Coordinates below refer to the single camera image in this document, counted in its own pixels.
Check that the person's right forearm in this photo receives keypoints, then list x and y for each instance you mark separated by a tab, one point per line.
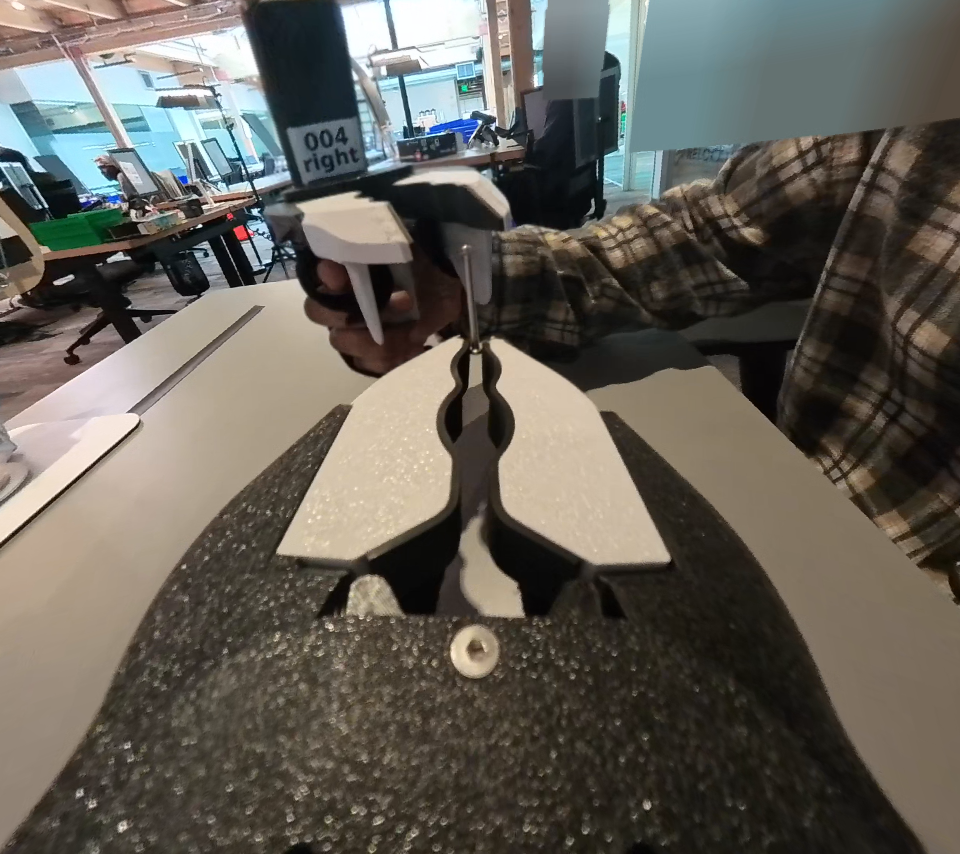
637	262

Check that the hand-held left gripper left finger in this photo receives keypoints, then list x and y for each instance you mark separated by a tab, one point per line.
382	472

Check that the wooden office desk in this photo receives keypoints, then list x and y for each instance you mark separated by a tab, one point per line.
187	223

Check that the white curved banner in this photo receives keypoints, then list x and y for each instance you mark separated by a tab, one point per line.
371	97

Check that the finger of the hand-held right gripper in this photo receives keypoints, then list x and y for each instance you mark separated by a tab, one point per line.
352	232
472	187

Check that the black office chair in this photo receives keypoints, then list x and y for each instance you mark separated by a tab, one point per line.
112	277

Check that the stack of green bins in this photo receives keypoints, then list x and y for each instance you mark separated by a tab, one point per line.
75	232

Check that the instruction board on white stand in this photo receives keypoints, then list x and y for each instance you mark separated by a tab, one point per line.
67	449

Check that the long metal bolt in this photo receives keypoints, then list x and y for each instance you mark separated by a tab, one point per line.
471	299

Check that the person's right hand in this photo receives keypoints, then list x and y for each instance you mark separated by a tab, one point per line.
427	314

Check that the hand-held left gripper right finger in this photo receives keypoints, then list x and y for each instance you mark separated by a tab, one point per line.
577	472

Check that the black tripod light stand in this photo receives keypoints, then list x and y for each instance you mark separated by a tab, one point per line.
184	98

